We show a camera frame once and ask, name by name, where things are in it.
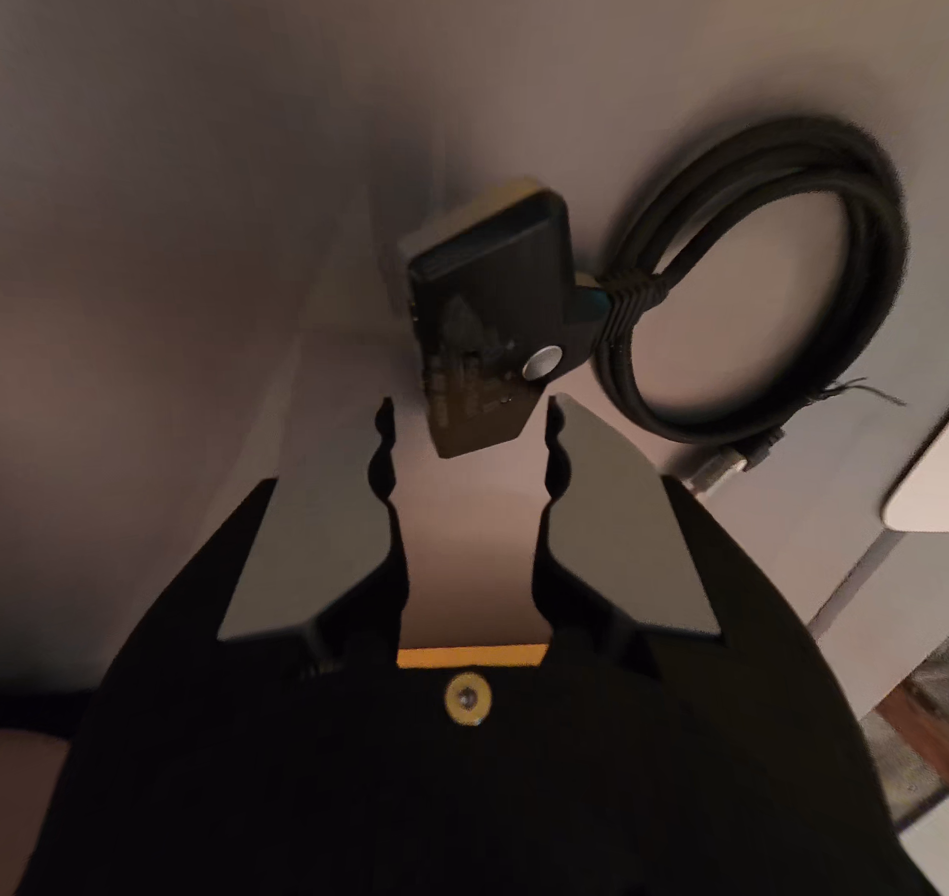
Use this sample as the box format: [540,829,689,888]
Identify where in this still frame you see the black hdmi cable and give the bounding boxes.
[571,118,911,497]

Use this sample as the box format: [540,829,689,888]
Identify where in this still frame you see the white rounded object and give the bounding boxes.
[881,422,949,535]

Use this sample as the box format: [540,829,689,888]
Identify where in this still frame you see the black power adapter box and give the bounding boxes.
[400,177,598,461]

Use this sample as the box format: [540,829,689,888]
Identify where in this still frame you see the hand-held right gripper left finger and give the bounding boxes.
[216,395,410,642]

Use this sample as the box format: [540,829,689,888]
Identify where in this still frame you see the yellow plastic bin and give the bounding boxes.
[396,644,551,669]

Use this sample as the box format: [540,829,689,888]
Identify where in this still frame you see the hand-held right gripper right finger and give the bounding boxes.
[532,392,724,638]

